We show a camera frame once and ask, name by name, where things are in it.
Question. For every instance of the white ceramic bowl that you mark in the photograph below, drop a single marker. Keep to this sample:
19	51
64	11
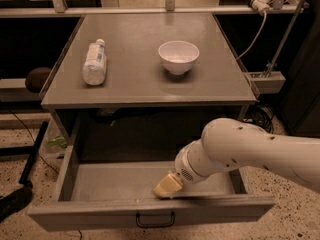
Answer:
178	57

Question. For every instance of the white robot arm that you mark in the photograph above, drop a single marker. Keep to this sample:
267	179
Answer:
227	145

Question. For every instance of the grey drawer cabinet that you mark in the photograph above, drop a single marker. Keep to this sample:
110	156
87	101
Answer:
134	73

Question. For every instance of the green plastic item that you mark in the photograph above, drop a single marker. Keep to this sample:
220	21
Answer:
58	141

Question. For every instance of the grey top drawer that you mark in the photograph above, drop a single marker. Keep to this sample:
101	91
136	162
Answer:
109	171

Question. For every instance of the grey metal rail block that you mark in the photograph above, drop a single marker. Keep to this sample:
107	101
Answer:
271	84

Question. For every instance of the brown round object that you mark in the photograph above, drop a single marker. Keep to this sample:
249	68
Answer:
36	78

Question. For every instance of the black bar on floor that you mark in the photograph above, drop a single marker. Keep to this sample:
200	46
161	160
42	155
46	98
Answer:
32	156

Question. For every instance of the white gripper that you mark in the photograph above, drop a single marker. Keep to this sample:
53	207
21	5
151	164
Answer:
184	166

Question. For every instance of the clear plastic water bottle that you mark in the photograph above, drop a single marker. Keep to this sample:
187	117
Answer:
95	65

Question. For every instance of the metal support rod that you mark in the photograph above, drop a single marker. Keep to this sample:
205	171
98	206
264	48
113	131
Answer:
278	5

